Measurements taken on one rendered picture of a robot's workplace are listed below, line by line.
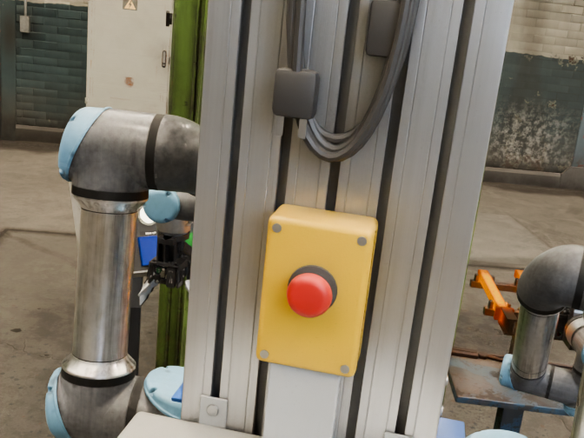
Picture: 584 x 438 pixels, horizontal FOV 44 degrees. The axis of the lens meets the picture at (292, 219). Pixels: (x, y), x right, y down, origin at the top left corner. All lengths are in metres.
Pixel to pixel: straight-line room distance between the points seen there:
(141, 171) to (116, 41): 6.32
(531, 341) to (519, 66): 7.04
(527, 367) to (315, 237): 1.09
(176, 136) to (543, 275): 0.70
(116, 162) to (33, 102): 7.23
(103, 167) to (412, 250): 0.57
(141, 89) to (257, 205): 6.74
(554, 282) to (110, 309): 0.76
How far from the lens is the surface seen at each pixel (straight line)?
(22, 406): 3.18
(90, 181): 1.08
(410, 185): 0.61
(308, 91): 0.58
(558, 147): 8.77
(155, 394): 1.15
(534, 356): 1.59
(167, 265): 1.59
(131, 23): 7.34
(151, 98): 7.36
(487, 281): 2.15
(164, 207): 1.44
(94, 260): 1.12
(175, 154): 1.05
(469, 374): 2.20
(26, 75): 8.27
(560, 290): 1.36
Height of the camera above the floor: 1.62
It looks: 16 degrees down
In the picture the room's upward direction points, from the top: 6 degrees clockwise
